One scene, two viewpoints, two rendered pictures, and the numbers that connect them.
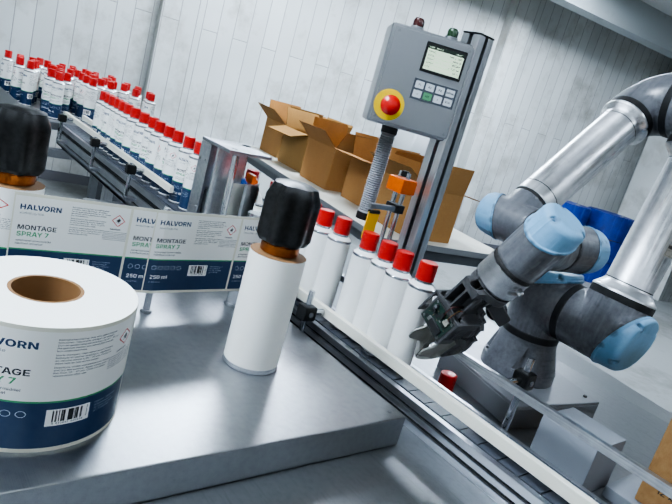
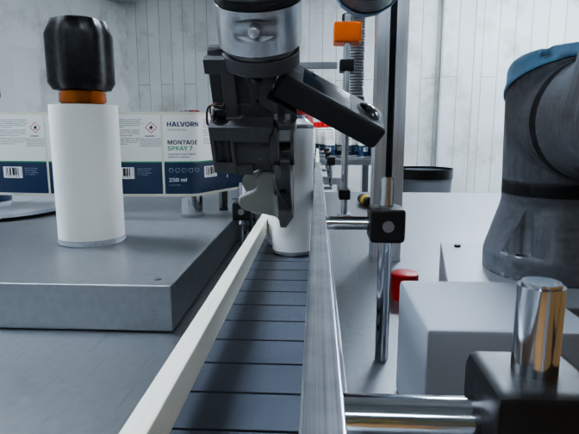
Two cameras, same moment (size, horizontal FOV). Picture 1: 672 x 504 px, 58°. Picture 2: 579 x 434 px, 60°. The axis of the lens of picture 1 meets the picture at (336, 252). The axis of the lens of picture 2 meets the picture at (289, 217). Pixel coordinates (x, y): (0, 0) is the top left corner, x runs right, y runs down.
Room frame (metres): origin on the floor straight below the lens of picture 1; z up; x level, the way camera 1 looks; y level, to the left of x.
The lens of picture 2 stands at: (0.59, -0.61, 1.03)
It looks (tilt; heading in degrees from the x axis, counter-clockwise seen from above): 10 degrees down; 45
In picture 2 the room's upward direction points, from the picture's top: straight up
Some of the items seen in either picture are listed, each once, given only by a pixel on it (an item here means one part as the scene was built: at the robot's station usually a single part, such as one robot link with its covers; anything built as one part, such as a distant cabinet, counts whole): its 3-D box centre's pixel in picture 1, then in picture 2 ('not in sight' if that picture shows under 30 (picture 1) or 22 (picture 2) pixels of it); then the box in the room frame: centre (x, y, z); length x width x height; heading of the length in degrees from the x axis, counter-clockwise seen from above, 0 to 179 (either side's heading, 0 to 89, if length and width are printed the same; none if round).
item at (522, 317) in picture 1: (546, 298); (567, 114); (1.18, -0.43, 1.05); 0.13 x 0.12 x 0.14; 41
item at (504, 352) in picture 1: (523, 347); (557, 223); (1.19, -0.43, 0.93); 0.15 x 0.15 x 0.10
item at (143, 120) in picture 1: (139, 142); not in sight; (2.05, 0.75, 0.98); 0.05 x 0.05 x 0.20
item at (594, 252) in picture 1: (565, 245); not in sight; (0.96, -0.35, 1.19); 0.11 x 0.11 x 0.08; 41
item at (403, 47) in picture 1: (417, 83); not in sight; (1.27, -0.06, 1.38); 0.17 x 0.10 x 0.19; 97
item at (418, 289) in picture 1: (412, 314); (292, 171); (1.04, -0.16, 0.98); 0.05 x 0.05 x 0.20
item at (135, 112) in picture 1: (131, 136); not in sight; (2.10, 0.80, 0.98); 0.05 x 0.05 x 0.20
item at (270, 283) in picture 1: (272, 275); (85, 133); (0.89, 0.08, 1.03); 0.09 x 0.09 x 0.30
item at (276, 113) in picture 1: (288, 131); not in sight; (4.47, 0.58, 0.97); 0.45 x 0.40 x 0.37; 123
